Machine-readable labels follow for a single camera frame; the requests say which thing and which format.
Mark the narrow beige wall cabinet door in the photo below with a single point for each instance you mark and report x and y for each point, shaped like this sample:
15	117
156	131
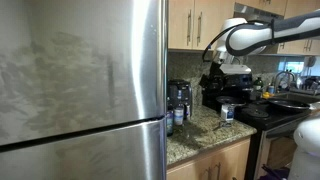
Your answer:
180	23

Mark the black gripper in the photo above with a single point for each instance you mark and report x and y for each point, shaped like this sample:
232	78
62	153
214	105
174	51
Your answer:
218	70

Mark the steel range hood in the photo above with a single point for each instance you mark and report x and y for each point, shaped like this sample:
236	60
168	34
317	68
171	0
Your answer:
256	11

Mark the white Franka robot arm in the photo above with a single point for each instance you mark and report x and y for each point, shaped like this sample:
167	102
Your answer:
253	35

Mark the black coffee maker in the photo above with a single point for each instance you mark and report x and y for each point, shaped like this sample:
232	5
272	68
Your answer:
180	90

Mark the black stove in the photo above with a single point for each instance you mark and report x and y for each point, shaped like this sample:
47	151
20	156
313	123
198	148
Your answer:
266	116

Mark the beige wall cabinet over sink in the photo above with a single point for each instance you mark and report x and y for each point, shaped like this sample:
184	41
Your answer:
300	46

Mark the small white blue can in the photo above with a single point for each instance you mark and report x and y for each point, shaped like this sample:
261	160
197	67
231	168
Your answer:
227	112

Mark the chrome kitchen faucet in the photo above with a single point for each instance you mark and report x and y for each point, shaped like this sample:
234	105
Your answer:
283	76

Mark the beige base cabinet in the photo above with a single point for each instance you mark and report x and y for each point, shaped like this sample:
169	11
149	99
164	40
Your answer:
213	160

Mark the stainless steel refrigerator door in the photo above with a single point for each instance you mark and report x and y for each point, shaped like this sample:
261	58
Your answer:
66	66

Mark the stainless steel freezer drawer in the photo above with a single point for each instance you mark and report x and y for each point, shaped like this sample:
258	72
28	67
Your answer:
100	156

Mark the small dark bottle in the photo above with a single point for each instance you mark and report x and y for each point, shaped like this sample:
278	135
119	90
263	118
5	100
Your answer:
187	111

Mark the green glass bottle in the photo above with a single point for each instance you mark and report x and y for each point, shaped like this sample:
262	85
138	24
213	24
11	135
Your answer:
258	84

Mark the small black frying pan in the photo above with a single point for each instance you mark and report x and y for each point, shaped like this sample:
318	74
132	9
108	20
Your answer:
230	100

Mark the yellow sponge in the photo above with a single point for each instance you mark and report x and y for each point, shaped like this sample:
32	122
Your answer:
266	95

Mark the blue dish soap bottle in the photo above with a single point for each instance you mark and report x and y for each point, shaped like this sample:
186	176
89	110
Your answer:
271	89

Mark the purple cloth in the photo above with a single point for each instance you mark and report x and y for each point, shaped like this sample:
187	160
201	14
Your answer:
275	173

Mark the wide beige wall cabinet door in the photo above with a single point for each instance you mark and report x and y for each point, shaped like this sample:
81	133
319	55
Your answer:
215	20

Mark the dark bottle blue label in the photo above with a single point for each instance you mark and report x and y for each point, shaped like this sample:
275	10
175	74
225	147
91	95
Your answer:
169	121

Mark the large black frying pan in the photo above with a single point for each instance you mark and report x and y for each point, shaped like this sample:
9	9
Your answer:
289	104

